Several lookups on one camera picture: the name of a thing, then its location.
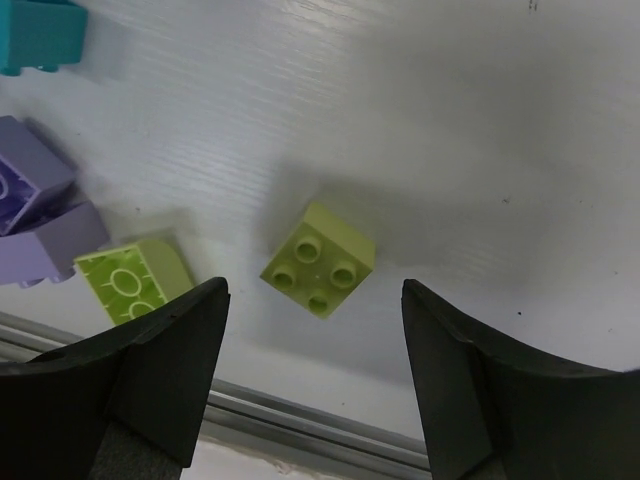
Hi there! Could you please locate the purple brick with studs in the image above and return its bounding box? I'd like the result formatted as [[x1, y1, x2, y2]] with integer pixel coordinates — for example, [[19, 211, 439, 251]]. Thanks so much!
[[1, 116, 109, 288]]

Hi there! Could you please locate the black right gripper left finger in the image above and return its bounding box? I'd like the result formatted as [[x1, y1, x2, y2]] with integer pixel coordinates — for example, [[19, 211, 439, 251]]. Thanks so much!
[[1, 277, 230, 479]]

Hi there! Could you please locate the lime two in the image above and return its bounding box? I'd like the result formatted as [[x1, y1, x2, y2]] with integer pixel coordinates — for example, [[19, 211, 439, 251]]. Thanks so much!
[[74, 238, 194, 325]]

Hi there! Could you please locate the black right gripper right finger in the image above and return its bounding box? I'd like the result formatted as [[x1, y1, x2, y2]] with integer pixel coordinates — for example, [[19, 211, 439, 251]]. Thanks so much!
[[402, 279, 639, 479]]

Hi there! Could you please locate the small teal brick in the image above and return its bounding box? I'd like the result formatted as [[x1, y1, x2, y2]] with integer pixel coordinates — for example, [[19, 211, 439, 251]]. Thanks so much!
[[1, 0, 89, 77]]

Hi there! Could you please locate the pale lime square brick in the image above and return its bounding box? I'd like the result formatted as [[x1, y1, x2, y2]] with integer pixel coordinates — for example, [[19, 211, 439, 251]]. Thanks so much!
[[260, 202, 376, 319]]

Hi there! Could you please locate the aluminium rail front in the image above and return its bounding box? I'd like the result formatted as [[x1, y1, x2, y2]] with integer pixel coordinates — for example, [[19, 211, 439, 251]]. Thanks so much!
[[0, 309, 432, 474]]

